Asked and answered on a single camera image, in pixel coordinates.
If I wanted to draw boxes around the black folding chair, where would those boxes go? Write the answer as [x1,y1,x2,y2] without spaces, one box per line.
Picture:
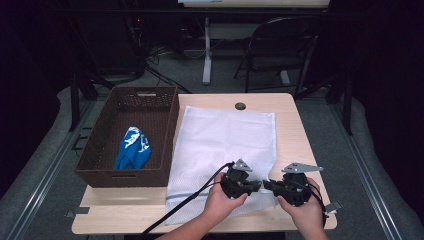
[233,15,322,94]

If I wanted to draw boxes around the metal floor rail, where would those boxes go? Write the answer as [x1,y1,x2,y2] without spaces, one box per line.
[329,103,405,240]
[5,99,98,240]

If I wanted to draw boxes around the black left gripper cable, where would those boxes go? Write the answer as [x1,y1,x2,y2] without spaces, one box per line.
[141,161,236,239]

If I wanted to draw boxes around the grey metal table bracket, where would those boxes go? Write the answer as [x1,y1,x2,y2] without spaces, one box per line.
[324,200,344,214]
[64,206,91,218]

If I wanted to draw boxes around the black floor cables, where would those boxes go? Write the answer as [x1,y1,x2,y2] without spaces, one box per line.
[143,63,193,94]

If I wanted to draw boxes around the brown woven basket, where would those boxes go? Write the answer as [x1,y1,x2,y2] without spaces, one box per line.
[74,85,181,189]

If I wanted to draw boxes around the person's left hand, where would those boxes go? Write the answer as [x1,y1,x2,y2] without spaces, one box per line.
[203,173,249,223]

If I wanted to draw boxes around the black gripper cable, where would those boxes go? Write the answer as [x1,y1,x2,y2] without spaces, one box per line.
[308,182,328,228]
[141,161,236,239]

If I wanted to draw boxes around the blue garment with white print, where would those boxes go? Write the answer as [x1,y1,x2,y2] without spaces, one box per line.
[113,126,153,171]

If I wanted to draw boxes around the white desk leg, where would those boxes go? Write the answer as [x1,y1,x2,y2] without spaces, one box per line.
[201,16,214,86]

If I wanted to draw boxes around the white mesh laundry bag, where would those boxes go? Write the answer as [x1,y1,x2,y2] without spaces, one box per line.
[164,105,279,226]

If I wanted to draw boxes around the person's right hand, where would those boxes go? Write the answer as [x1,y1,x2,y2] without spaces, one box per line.
[277,177,326,228]

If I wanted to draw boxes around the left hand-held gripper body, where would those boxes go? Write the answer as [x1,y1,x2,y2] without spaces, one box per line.
[219,158,254,200]

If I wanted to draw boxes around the dark computer tower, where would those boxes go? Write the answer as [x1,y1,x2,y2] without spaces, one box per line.
[124,14,148,75]

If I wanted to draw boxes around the light background desk top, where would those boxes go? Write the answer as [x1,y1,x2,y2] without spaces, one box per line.
[178,0,331,9]

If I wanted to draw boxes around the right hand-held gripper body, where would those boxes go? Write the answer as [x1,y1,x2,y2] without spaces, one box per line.
[276,162,324,207]

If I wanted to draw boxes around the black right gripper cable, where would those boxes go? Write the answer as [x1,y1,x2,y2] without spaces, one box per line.
[308,182,328,228]

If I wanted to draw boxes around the black metal stand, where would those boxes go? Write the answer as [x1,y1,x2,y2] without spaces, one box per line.
[342,70,355,136]
[68,70,83,132]

